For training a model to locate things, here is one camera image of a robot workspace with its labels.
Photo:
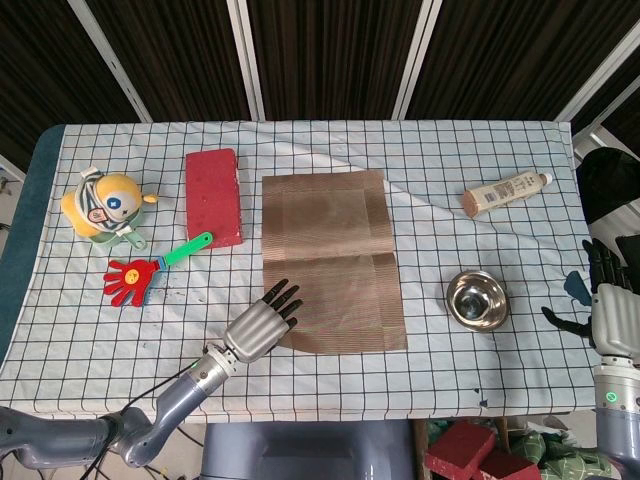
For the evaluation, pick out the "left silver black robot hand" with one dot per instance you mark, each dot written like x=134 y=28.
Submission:
x=255 y=330

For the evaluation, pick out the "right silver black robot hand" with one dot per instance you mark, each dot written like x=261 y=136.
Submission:
x=617 y=320

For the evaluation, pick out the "metal bowl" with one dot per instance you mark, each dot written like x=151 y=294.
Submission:
x=477 y=302

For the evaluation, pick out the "black chair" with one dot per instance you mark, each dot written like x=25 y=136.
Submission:
x=610 y=180

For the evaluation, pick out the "mint green toy pan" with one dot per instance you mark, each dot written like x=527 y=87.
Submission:
x=131 y=237

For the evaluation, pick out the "white checkered tablecloth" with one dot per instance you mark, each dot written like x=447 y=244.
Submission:
x=350 y=145

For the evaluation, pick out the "beige tube bottle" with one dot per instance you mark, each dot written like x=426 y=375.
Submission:
x=500 y=195

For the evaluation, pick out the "white partition post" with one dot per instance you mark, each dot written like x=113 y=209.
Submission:
x=107 y=55
x=245 y=55
x=415 y=55
x=595 y=80

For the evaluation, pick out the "yellow plush toy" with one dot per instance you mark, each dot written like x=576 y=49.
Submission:
x=117 y=195

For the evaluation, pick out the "red brick block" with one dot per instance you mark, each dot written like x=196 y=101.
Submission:
x=212 y=200

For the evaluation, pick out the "brown woven placemat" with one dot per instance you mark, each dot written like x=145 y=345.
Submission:
x=330 y=235

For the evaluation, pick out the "red hand clapper toy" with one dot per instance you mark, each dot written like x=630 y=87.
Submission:
x=132 y=277

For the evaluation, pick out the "grey-blue robot torso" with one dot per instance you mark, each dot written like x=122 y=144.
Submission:
x=300 y=450

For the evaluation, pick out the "green patterned cloth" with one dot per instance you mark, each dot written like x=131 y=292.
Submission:
x=555 y=455

